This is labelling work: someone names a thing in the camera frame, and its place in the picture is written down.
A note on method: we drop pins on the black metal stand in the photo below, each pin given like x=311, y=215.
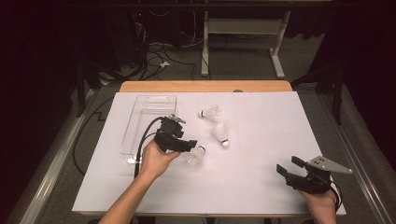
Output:
x=337, y=99
x=80, y=93

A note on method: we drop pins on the dark equipment with red light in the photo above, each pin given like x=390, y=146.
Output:
x=137, y=31

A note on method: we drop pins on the person's right hand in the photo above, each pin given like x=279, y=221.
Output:
x=320, y=207

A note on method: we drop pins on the aluminium floor rail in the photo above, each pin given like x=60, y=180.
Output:
x=53, y=174
x=370, y=199

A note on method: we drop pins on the white plug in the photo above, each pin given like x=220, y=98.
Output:
x=165, y=64

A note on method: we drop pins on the white metal desk frame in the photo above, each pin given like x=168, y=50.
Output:
x=246, y=26

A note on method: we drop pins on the white feather shuttlecock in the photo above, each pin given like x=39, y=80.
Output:
x=219, y=132
x=194, y=158
x=211, y=114

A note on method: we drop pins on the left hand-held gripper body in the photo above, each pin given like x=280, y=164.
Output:
x=168, y=133

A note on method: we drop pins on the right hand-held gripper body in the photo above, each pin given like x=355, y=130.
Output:
x=313, y=183

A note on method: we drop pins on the clear plastic bin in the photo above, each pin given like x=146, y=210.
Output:
x=146, y=105

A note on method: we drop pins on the person's left hand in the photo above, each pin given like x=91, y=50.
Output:
x=154, y=161

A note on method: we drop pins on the white table cover sheet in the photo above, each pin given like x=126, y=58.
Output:
x=249, y=180

